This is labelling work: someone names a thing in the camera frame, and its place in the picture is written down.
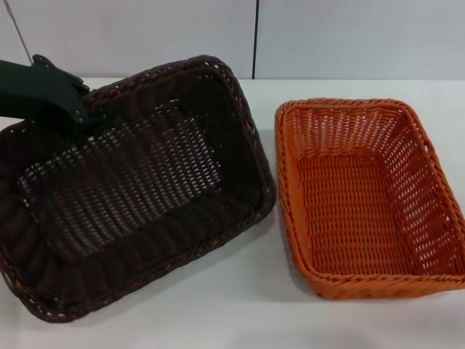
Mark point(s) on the black vertical wall strip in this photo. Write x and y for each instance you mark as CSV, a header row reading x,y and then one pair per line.
x,y
255,36

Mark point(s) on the orange woven basket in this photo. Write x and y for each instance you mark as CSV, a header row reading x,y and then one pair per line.
x,y
352,211

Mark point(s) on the dark brown woven basket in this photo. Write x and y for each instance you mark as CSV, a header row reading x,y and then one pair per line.
x,y
127,189

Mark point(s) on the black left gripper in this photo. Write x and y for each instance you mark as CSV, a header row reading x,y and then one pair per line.
x,y
40,91

